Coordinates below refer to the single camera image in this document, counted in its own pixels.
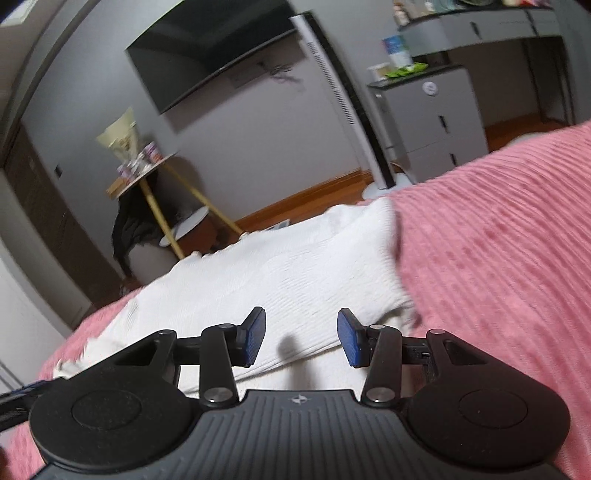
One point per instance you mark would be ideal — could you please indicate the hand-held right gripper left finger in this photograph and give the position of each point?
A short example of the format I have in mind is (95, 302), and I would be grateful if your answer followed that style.
(254, 339)

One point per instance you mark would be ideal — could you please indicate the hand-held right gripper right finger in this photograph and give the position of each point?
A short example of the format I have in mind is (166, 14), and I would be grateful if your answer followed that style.
(350, 339)

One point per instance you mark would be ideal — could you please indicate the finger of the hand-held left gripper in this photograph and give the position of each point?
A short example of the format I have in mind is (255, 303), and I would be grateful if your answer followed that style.
(18, 399)

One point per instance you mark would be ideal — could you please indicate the white knit garment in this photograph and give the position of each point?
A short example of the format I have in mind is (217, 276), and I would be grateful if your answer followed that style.
(286, 277)

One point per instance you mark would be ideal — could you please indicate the grey pouf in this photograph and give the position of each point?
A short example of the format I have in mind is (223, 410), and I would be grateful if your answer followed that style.
(152, 264)

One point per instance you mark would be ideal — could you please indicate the black clothing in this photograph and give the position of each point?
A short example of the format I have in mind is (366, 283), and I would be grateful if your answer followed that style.
(134, 226)

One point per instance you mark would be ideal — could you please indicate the yellow-legged side table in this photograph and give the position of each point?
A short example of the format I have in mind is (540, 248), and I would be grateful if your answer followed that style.
(154, 203)

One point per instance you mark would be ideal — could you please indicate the pink ribbed blanket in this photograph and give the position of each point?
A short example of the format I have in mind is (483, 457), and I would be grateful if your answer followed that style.
(498, 240)

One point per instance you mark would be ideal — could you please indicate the brown door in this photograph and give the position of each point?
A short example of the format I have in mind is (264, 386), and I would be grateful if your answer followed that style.
(46, 207)

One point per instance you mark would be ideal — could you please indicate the pink printed can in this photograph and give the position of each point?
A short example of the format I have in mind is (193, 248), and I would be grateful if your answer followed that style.
(152, 152)
(127, 170)

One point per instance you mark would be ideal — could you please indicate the grey drawer cabinet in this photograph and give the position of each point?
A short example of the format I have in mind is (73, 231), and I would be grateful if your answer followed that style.
(429, 124)

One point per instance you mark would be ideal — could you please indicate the cream wrapped bouquet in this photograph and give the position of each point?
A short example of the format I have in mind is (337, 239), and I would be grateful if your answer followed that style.
(119, 134)

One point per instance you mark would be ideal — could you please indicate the white tower air conditioner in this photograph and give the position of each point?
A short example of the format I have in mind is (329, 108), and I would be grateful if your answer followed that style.
(339, 92)

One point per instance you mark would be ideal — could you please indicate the small white box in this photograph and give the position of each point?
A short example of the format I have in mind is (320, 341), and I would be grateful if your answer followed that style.
(379, 73)

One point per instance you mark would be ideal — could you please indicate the green packet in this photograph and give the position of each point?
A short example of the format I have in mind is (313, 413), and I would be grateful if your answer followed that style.
(406, 70)

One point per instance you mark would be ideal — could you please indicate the blue and white container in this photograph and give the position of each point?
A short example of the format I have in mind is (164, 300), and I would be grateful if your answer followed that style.
(397, 50)

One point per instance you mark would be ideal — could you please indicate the cluster of cosmetic bottles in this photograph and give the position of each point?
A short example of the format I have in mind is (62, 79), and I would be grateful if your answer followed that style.
(415, 7)

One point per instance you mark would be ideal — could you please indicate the grey desk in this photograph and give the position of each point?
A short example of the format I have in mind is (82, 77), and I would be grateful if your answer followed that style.
(485, 23)

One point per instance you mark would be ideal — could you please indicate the black wall television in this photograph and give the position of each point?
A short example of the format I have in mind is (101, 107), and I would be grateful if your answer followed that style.
(207, 50)

